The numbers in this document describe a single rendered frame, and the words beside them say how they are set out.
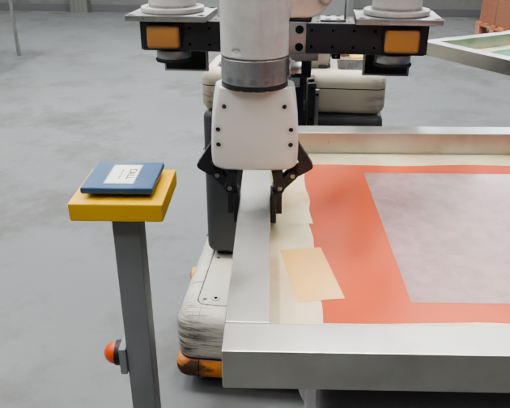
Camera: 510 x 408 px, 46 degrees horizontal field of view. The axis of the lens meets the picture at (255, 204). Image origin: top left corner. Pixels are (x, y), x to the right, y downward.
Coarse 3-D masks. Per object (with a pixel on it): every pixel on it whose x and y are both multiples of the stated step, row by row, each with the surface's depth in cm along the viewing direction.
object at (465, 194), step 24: (312, 168) 91; (336, 168) 91; (360, 168) 91; (384, 168) 91; (408, 168) 91; (432, 168) 91; (456, 168) 91; (480, 168) 91; (504, 168) 91; (312, 192) 83; (336, 192) 83; (360, 192) 83; (384, 192) 83; (408, 192) 83; (432, 192) 83; (456, 192) 83; (480, 192) 83; (504, 192) 83; (312, 216) 76; (336, 216) 76; (360, 216) 76; (384, 216) 76; (408, 216) 76; (432, 216) 76; (456, 216) 76; (480, 216) 76; (504, 216) 76
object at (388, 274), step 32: (320, 224) 74; (352, 224) 74; (384, 224) 74; (416, 224) 74; (352, 256) 67; (384, 256) 67; (416, 256) 67; (448, 256) 67; (480, 256) 67; (352, 288) 61; (384, 288) 61; (416, 288) 61; (448, 288) 61; (480, 288) 61; (352, 320) 56; (384, 320) 56; (416, 320) 56; (448, 320) 56; (480, 320) 56
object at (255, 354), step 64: (320, 128) 98; (384, 128) 98; (448, 128) 98; (256, 192) 75; (256, 256) 60; (256, 320) 50; (256, 384) 48; (320, 384) 48; (384, 384) 48; (448, 384) 48
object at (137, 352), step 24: (168, 192) 85; (72, 216) 81; (96, 216) 81; (120, 216) 81; (144, 216) 81; (120, 240) 88; (144, 240) 90; (120, 264) 89; (144, 264) 91; (120, 288) 91; (144, 288) 91; (144, 312) 93; (144, 336) 95; (120, 360) 97; (144, 360) 97; (144, 384) 99
